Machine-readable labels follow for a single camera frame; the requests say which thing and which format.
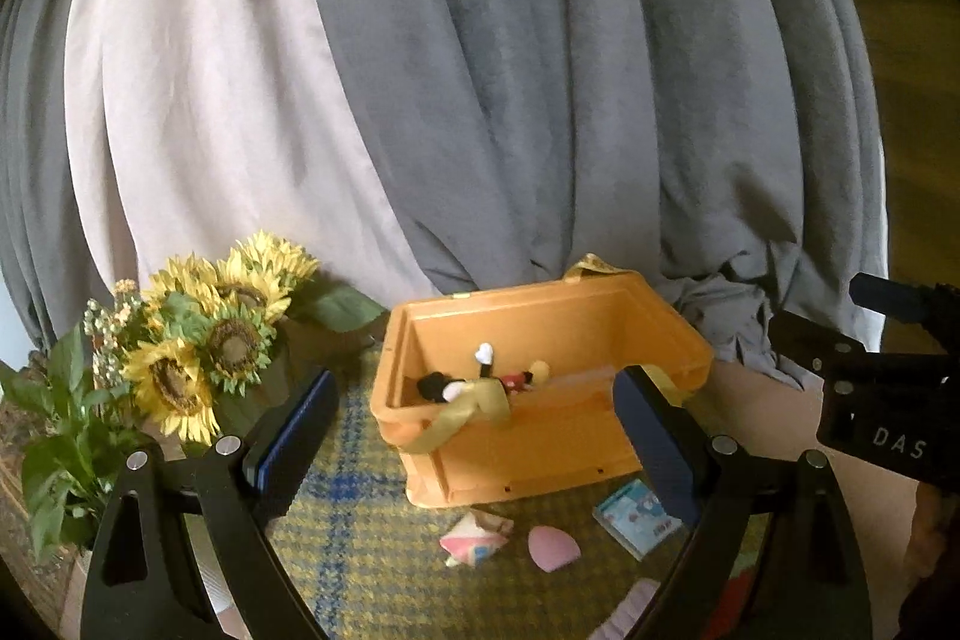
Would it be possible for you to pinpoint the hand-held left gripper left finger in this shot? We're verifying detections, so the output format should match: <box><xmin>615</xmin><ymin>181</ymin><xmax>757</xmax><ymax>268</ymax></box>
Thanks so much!
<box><xmin>79</xmin><ymin>366</ymin><xmax>338</xmax><ymax>640</ymax></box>

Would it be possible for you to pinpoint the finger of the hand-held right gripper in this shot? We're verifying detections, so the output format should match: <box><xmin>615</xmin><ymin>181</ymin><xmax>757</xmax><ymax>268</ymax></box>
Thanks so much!
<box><xmin>850</xmin><ymin>271</ymin><xmax>960</xmax><ymax>354</ymax></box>
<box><xmin>771</xmin><ymin>308</ymin><xmax>869</xmax><ymax>380</ymax></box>

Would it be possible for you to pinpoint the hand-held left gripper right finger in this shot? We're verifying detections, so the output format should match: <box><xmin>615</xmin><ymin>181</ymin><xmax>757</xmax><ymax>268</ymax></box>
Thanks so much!
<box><xmin>611</xmin><ymin>364</ymin><xmax>875</xmax><ymax>640</ymax></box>

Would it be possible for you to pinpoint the orange plastic box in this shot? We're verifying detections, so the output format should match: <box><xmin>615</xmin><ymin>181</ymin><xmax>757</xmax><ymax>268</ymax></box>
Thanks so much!
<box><xmin>370</xmin><ymin>269</ymin><xmax>715</xmax><ymax>510</ymax></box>

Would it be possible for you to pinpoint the patterned cloth pouch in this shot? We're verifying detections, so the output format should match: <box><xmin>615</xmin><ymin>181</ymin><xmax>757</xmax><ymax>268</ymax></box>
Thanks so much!
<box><xmin>439</xmin><ymin>511</ymin><xmax>515</xmax><ymax>568</ymax></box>

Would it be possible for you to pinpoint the white curtain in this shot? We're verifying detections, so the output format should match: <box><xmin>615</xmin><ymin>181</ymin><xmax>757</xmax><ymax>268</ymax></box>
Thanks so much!
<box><xmin>861</xmin><ymin>212</ymin><xmax>891</xmax><ymax>350</ymax></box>

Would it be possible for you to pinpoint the pocket tissue packet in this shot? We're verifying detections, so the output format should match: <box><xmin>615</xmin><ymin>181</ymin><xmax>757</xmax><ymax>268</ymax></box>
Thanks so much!
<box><xmin>592</xmin><ymin>479</ymin><xmax>685</xmax><ymax>562</ymax></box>

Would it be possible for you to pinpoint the sunflower bouquet with green leaves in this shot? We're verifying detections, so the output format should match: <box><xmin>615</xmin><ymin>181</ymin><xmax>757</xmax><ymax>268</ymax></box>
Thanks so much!
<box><xmin>0</xmin><ymin>230</ymin><xmax>389</xmax><ymax>562</ymax></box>

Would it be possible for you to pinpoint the black mouse plush toy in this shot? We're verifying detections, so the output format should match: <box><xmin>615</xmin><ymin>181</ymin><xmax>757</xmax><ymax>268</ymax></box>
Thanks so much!
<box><xmin>416</xmin><ymin>342</ymin><xmax>552</xmax><ymax>402</ymax></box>

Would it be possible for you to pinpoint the pink makeup sponge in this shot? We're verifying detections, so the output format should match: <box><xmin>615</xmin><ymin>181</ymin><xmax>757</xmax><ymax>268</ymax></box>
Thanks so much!
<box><xmin>527</xmin><ymin>525</ymin><xmax>582</xmax><ymax>572</ymax></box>

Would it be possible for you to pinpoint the yellow plaid mat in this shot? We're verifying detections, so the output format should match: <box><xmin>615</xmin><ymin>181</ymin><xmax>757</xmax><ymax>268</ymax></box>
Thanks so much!
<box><xmin>262</xmin><ymin>370</ymin><xmax>773</xmax><ymax>640</ymax></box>

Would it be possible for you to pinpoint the pink striped cloth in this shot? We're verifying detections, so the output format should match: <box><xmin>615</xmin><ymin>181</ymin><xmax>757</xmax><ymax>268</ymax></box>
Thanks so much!
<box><xmin>589</xmin><ymin>578</ymin><xmax>661</xmax><ymax>640</ymax></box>

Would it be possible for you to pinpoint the beige curtain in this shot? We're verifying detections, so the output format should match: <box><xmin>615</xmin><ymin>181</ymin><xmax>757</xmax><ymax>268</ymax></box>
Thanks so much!
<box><xmin>64</xmin><ymin>0</ymin><xmax>451</xmax><ymax>304</ymax></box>

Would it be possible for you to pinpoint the grey curtain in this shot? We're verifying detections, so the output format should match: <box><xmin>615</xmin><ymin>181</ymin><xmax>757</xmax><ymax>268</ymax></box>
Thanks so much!
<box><xmin>0</xmin><ymin>0</ymin><xmax>143</xmax><ymax>348</ymax></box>
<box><xmin>292</xmin><ymin>0</ymin><xmax>886</xmax><ymax>386</ymax></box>

